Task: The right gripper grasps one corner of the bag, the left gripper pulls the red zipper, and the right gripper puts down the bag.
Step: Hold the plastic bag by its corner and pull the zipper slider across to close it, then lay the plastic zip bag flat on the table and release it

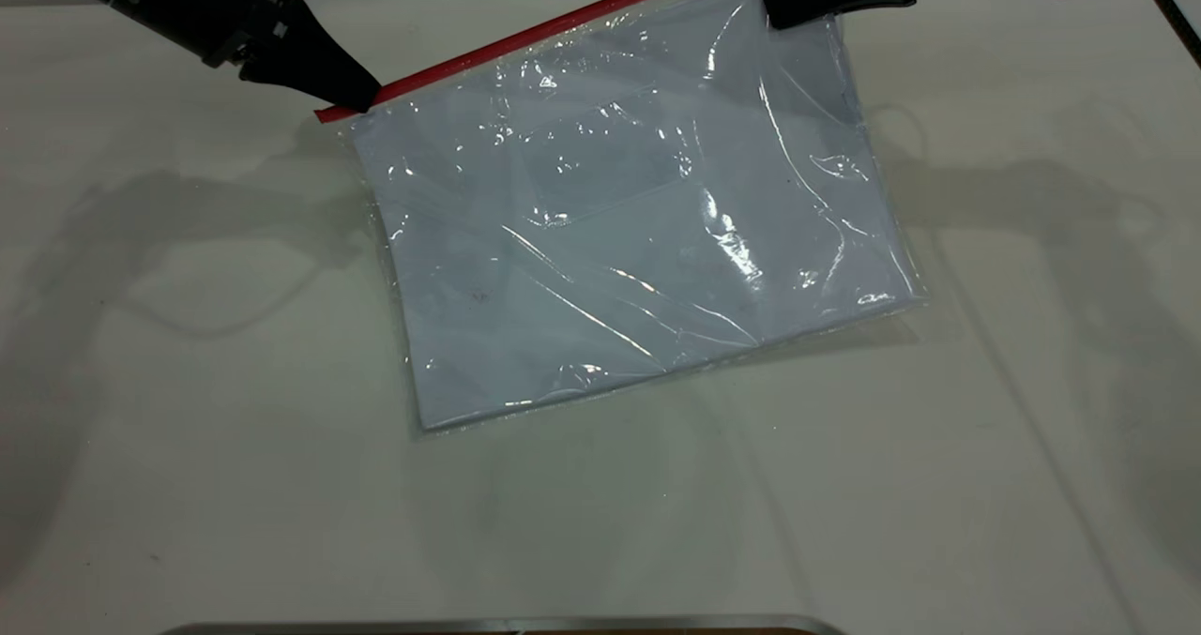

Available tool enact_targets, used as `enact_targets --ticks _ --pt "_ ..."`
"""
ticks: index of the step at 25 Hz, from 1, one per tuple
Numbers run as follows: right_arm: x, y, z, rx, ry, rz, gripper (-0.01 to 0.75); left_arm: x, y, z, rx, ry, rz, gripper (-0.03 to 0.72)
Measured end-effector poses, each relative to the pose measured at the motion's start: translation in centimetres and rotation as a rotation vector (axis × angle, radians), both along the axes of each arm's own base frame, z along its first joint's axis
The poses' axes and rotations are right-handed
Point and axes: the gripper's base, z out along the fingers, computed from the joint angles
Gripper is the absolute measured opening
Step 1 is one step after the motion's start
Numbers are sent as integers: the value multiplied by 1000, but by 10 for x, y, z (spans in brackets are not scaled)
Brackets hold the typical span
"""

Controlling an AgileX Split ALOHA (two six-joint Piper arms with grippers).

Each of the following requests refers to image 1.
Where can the clear zip bag red zipper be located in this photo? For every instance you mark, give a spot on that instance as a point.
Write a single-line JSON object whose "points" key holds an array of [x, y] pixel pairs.
{"points": [[657, 241]]}

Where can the silver metal frame bar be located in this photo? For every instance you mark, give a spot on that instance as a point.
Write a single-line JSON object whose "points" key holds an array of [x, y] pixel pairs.
{"points": [[507, 627]]}

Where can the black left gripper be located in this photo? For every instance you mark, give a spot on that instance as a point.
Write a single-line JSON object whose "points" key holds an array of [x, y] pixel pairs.
{"points": [[202, 7]]}

